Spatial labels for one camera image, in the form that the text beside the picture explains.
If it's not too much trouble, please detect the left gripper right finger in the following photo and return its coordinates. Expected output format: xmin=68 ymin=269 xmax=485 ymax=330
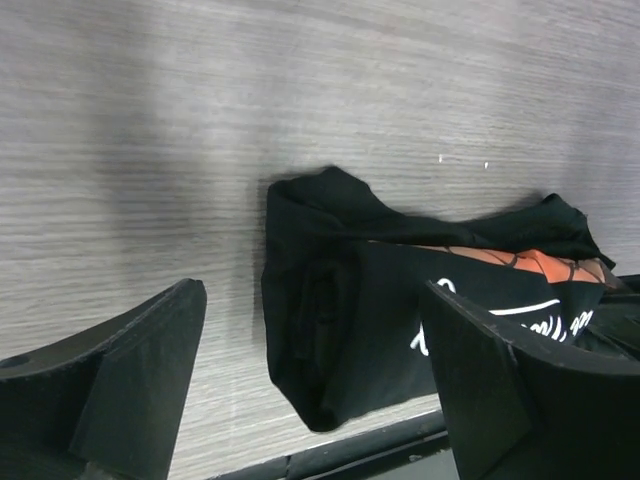
xmin=420 ymin=284 xmax=639 ymax=479

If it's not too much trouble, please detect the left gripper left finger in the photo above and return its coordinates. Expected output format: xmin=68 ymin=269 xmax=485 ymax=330
xmin=1 ymin=279 xmax=207 ymax=479

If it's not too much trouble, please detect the black t shirt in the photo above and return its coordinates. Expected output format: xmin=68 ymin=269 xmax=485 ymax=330
xmin=261 ymin=167 xmax=639 ymax=433

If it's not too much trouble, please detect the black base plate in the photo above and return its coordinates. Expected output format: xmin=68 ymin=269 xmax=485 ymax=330
xmin=220 ymin=410 xmax=459 ymax=480

